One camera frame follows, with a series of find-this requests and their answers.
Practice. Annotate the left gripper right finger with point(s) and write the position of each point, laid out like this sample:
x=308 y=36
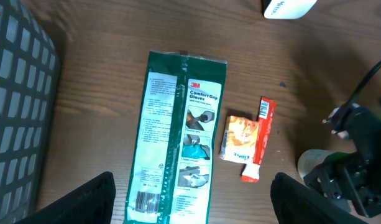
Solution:
x=294 y=203

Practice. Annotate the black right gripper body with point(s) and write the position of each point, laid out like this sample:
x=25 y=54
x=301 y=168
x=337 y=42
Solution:
x=355 y=176

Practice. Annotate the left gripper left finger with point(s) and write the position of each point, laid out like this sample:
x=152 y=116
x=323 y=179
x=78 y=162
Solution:
x=90 y=203

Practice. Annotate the green lid seasoning jar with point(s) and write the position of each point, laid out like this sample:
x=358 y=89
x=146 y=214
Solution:
x=313 y=157

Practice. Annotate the green white packet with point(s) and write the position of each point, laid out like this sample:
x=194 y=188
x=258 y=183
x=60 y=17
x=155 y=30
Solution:
x=172 y=169

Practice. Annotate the small orange carton box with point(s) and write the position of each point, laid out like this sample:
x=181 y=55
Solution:
x=239 y=140

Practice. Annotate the small red stick packet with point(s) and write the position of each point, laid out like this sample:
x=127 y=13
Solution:
x=265 y=118

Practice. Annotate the white barcode scanner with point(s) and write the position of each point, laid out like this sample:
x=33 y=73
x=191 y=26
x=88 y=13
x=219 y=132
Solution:
x=287 y=9

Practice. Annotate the grey plastic mesh basket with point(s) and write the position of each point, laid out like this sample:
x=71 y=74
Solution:
x=29 y=73

